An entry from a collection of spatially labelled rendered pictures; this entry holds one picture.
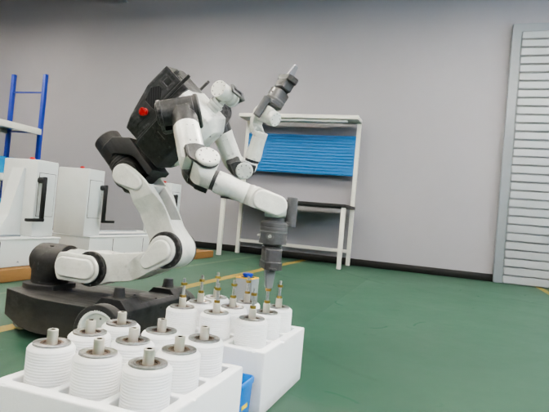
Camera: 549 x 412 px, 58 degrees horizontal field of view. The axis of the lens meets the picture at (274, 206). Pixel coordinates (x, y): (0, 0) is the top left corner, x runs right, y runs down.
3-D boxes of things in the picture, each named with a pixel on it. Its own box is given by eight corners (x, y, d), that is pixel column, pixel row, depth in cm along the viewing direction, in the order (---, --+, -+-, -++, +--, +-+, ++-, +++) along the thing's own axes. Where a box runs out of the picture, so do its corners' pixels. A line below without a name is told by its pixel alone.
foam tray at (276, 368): (139, 390, 150) (145, 330, 150) (200, 359, 186) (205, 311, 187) (258, 418, 136) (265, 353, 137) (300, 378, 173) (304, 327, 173)
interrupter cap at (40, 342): (23, 346, 102) (24, 342, 102) (51, 338, 109) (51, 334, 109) (52, 351, 100) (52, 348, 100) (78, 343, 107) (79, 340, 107)
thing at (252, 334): (241, 387, 140) (247, 323, 140) (224, 377, 147) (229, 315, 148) (269, 382, 145) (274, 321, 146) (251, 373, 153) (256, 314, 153)
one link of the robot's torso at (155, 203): (155, 276, 188) (102, 175, 198) (178, 272, 205) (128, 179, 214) (186, 255, 184) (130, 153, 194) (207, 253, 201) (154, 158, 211)
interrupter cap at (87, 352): (69, 356, 98) (69, 352, 98) (95, 347, 105) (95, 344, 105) (100, 362, 96) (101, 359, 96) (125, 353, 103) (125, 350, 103)
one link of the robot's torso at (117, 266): (66, 255, 200) (168, 228, 186) (98, 253, 219) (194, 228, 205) (73, 293, 198) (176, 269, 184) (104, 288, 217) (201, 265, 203)
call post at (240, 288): (228, 359, 189) (234, 277, 190) (235, 355, 196) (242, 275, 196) (245, 362, 187) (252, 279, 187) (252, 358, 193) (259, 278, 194)
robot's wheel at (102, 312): (69, 358, 174) (74, 301, 174) (78, 354, 179) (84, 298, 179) (118, 368, 168) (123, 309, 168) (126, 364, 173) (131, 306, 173)
